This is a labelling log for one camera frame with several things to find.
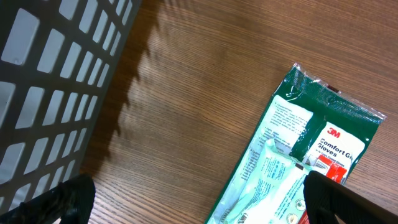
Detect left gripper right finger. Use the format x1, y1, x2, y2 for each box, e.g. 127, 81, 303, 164
303, 171, 397, 224

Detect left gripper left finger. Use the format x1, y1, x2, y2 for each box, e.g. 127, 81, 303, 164
1, 174, 96, 224

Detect green 3M gloves package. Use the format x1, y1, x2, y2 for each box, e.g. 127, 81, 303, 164
206, 63, 386, 223

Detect grey plastic mesh basket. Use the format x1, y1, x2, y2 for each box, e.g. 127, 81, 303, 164
1, 0, 141, 213

